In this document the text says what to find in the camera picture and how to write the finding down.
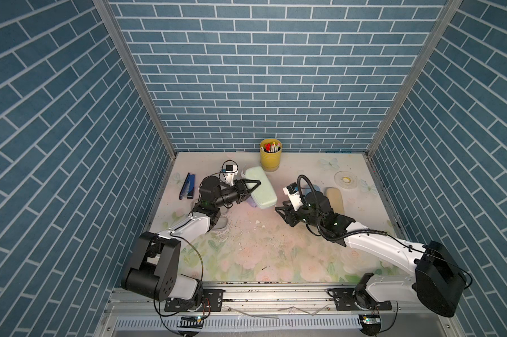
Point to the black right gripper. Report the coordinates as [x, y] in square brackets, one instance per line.
[290, 213]

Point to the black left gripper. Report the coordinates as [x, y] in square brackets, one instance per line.
[239, 192]

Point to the grey case front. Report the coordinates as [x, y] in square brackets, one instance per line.
[264, 196]

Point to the beige zippered umbrella case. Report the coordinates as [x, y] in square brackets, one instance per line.
[336, 200]

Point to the lilac umbrella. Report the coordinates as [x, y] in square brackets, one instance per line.
[251, 202]

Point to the grey umbrella case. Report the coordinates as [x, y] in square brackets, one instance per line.
[221, 224]

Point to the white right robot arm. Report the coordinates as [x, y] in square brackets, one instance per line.
[431, 277]

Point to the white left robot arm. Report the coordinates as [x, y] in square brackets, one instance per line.
[152, 269]

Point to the yellow pen cup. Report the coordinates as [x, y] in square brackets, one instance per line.
[270, 162]

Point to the markers in cup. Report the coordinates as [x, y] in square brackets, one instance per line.
[271, 148]

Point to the clear tape roll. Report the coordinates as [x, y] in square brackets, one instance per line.
[346, 180]

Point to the blue black stapler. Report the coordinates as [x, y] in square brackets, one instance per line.
[187, 190]

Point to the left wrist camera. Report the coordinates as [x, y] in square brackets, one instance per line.
[228, 173]

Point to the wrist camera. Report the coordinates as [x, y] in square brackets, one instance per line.
[228, 173]
[293, 192]

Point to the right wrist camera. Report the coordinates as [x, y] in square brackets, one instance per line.
[293, 192]

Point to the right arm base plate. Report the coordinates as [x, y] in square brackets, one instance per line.
[349, 299]

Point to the aluminium front rail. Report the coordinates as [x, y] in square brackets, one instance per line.
[255, 309]

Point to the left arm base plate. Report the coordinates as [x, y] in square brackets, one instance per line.
[213, 298]

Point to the aluminium corner post left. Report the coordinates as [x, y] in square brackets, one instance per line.
[111, 24]

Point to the aluminium corner post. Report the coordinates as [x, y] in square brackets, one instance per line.
[441, 24]
[111, 24]

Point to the aluminium corner post right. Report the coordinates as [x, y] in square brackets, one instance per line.
[441, 24]

